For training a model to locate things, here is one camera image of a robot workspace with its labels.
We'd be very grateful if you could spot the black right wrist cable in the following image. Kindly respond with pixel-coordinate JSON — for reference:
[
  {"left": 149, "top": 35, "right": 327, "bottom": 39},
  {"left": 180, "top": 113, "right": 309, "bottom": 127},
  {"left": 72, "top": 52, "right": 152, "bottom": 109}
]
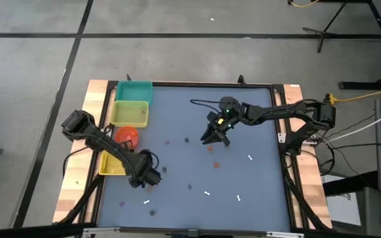
[{"left": 189, "top": 98, "right": 226, "bottom": 116}]

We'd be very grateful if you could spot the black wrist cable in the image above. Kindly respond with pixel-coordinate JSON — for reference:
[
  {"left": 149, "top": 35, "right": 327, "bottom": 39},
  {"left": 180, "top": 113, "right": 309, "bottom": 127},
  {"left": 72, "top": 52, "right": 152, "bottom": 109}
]
[
  {"left": 189, "top": 98, "right": 226, "bottom": 116},
  {"left": 144, "top": 149, "right": 160, "bottom": 171}
]

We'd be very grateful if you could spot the white cable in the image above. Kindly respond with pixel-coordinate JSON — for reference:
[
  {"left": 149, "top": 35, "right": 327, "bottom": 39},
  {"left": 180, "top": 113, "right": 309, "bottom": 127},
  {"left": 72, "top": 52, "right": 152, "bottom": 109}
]
[{"left": 322, "top": 104, "right": 381, "bottom": 143}]

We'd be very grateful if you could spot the black tripod stand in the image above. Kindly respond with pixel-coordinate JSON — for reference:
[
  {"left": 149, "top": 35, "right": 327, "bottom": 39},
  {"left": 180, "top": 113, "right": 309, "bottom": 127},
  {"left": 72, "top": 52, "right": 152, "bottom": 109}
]
[{"left": 302, "top": 0, "right": 349, "bottom": 54}]

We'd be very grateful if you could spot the silver aluminium bar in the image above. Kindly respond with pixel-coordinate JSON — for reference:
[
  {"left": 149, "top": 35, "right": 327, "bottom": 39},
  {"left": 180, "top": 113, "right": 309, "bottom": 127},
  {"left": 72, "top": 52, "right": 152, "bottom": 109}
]
[{"left": 82, "top": 226, "right": 122, "bottom": 233}]

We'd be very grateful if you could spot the lime green plastic bin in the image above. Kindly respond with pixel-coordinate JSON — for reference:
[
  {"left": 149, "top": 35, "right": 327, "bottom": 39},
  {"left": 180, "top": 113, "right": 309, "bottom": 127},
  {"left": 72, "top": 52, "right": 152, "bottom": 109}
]
[{"left": 110, "top": 100, "right": 150, "bottom": 129}]

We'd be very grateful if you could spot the yellow mesh basket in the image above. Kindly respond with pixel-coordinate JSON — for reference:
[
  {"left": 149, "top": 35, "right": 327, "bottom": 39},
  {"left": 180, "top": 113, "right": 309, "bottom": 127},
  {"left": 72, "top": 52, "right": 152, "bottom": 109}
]
[{"left": 98, "top": 150, "right": 128, "bottom": 177}]

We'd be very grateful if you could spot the black table frame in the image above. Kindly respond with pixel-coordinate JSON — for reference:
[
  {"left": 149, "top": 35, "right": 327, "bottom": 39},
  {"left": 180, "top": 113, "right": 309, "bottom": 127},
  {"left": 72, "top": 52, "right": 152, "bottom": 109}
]
[{"left": 53, "top": 74, "right": 333, "bottom": 238}]

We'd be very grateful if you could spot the orange plastic bowl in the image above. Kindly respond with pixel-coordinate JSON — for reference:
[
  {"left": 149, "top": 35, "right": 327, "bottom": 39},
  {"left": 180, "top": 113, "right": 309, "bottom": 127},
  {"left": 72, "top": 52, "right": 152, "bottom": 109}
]
[{"left": 114, "top": 125, "right": 140, "bottom": 149}]

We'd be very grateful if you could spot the teal plastic bin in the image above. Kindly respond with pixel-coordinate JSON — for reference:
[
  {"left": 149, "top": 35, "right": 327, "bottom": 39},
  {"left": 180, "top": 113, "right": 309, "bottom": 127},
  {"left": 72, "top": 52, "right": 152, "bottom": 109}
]
[{"left": 115, "top": 81, "right": 154, "bottom": 106}]

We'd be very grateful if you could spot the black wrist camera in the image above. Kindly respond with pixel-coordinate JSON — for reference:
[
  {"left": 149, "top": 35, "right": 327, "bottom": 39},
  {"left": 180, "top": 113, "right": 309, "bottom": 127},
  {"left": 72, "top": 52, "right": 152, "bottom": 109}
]
[
  {"left": 206, "top": 111, "right": 220, "bottom": 124},
  {"left": 146, "top": 169, "right": 163, "bottom": 186}
]

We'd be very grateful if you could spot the yellow cable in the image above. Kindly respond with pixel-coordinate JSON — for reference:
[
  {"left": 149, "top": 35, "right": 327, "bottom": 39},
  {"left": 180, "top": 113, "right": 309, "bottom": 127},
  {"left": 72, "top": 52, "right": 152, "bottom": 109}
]
[{"left": 288, "top": 0, "right": 320, "bottom": 9}]

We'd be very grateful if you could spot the grey storage box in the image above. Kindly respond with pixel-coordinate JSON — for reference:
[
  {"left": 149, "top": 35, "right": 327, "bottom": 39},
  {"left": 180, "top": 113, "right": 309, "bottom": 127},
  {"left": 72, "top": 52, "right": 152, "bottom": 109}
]
[{"left": 322, "top": 175, "right": 363, "bottom": 226}]

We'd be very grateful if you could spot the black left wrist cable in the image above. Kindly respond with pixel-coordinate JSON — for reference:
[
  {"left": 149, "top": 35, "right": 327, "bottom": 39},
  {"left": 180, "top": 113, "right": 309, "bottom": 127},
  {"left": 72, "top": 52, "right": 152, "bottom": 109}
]
[{"left": 144, "top": 149, "right": 160, "bottom": 171}]

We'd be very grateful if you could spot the yellow extension cord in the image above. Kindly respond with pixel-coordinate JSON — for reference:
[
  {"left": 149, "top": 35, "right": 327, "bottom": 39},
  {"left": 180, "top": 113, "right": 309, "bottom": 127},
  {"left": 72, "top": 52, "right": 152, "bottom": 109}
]
[{"left": 325, "top": 84, "right": 381, "bottom": 105}]

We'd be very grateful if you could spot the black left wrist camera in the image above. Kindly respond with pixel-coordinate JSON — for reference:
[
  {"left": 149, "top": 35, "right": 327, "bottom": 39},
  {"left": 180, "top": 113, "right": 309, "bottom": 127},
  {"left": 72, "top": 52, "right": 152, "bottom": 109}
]
[{"left": 146, "top": 169, "right": 163, "bottom": 186}]

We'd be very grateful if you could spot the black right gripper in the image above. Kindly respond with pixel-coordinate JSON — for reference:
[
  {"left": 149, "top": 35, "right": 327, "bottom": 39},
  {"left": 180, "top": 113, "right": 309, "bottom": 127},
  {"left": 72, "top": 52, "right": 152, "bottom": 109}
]
[{"left": 200, "top": 115, "right": 233, "bottom": 147}]

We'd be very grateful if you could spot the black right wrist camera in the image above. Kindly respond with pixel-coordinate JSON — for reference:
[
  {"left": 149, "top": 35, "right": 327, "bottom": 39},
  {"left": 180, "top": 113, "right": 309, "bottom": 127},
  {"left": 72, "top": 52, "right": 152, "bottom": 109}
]
[{"left": 206, "top": 111, "right": 220, "bottom": 124}]

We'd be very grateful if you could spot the black desk frame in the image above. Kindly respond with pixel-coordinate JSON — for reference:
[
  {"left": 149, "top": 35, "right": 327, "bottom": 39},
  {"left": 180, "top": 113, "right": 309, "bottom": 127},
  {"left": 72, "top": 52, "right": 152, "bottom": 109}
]
[{"left": 319, "top": 0, "right": 381, "bottom": 91}]

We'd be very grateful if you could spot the blue table mat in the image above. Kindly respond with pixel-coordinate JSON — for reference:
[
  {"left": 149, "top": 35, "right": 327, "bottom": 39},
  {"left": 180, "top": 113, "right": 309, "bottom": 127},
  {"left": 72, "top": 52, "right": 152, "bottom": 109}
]
[{"left": 97, "top": 86, "right": 292, "bottom": 232}]

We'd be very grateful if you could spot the black floor cable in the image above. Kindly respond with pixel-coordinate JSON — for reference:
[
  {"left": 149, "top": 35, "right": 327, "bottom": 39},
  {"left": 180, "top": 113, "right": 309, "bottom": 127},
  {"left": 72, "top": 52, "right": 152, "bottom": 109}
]
[{"left": 325, "top": 141, "right": 381, "bottom": 150}]

